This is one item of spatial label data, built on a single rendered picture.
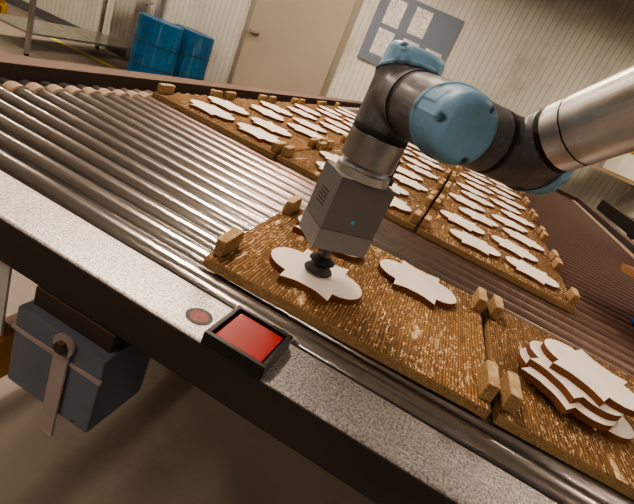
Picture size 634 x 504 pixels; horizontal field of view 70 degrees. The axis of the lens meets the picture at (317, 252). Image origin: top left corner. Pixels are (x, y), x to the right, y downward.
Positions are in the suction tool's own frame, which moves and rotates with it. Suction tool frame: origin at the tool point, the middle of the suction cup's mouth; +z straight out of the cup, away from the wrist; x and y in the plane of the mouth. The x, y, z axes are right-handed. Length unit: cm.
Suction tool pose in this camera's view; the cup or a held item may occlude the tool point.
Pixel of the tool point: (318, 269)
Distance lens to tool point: 66.6
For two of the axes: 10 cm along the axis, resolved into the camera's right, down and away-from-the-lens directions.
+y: -8.7, -1.8, -4.5
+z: -3.8, 8.4, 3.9
